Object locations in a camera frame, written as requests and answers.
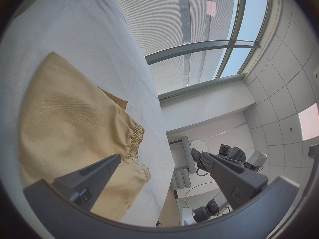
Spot black cable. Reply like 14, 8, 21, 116
185, 181, 217, 199

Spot grey floor appliance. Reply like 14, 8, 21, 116
174, 168, 191, 190

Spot ceiling light panel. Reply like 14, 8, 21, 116
298, 104, 319, 141

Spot tan shorts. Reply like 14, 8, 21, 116
19, 52, 152, 220

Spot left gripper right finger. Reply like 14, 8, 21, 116
200, 152, 269, 212

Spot round mirror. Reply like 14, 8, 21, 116
189, 140, 210, 152

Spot window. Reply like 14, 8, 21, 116
107, 0, 273, 101

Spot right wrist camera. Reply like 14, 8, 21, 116
218, 144, 232, 157

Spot bed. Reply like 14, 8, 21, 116
1, 0, 180, 227

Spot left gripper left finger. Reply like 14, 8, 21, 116
52, 154, 122, 211

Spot grey dressing table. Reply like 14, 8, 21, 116
169, 136, 197, 175

